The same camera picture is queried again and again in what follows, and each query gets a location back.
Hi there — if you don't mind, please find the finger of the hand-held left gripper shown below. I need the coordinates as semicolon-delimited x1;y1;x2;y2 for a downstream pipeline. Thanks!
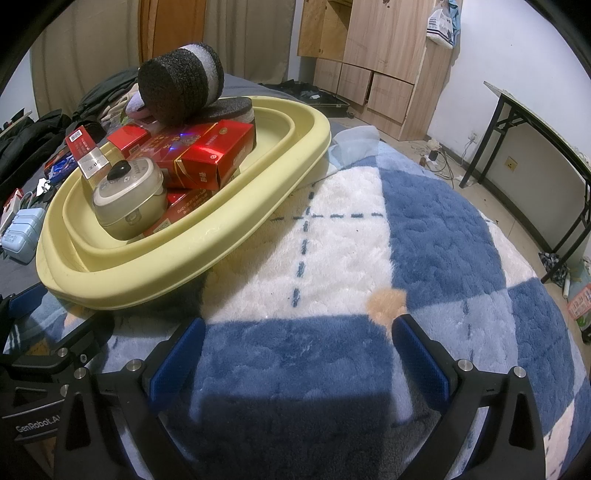
0;282;47;324
0;316;116;385

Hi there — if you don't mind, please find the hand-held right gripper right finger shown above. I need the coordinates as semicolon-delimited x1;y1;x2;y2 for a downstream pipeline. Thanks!
392;314;553;480

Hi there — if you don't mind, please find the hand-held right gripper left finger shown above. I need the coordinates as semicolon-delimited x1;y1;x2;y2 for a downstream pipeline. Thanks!
54;318;207;480

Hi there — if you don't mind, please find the yellow plastic basin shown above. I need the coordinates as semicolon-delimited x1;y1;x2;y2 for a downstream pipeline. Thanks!
35;95;332;311

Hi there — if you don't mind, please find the red box gold emblem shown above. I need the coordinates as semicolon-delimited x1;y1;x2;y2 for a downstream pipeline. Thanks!
142;188;215;237

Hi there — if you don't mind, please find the slim red box silver end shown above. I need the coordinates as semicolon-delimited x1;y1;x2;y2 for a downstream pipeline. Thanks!
65;126;115;182

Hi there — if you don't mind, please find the red box gold stripe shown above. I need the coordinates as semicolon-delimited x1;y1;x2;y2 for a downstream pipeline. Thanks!
107;124;154;158

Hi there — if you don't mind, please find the large glossy red box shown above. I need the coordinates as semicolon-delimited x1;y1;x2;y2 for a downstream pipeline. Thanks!
137;119;258;191

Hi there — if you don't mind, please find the black foam roll grey band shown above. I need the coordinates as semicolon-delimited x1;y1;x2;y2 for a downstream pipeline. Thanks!
137;42;226;128
203;96;256;125

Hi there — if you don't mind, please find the light blue ribbed case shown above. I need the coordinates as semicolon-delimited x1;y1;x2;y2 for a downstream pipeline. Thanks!
1;207;48;265

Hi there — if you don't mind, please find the red white small box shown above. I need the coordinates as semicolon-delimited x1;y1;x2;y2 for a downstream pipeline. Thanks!
1;188;27;227

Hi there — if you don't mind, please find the blue white plaid blanket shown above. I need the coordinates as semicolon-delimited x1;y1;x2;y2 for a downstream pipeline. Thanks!
0;124;588;480

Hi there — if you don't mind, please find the blue snack packet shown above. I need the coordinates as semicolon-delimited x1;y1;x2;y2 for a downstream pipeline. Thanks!
45;158;78;182

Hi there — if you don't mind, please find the black cloth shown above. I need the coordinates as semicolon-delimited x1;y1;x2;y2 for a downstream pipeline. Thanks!
0;108;71;188

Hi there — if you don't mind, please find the dark patterned cloth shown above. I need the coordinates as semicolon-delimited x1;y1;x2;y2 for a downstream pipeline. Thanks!
538;251;571;278

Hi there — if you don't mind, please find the pink bag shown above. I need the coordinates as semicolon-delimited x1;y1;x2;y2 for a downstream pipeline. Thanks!
567;281;591;321

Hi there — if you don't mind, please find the beige cloth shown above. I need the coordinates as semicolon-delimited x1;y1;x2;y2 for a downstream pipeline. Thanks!
98;91;139;127

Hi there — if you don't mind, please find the dark green jacket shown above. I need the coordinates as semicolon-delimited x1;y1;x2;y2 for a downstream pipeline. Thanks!
74;68;140;121

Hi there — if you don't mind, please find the black folding table white top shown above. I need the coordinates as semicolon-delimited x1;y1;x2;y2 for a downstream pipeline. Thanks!
458;80;591;285

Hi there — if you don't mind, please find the beige curtain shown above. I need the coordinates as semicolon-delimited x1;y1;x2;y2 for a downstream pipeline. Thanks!
28;0;300;121

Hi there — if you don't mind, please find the black equipment case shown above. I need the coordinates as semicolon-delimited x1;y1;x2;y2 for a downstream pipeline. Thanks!
268;78;352;119

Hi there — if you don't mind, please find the orange wooden door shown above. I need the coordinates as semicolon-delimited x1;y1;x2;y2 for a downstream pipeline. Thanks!
137;0;207;71

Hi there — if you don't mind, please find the wooden wardrobe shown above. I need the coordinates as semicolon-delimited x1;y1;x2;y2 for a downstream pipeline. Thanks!
297;0;456;142

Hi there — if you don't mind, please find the white printed bag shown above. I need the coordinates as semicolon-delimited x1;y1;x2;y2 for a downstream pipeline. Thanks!
425;0;463;50

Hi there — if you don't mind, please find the power strip with cables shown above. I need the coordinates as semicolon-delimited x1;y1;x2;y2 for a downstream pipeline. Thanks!
409;137;468;182

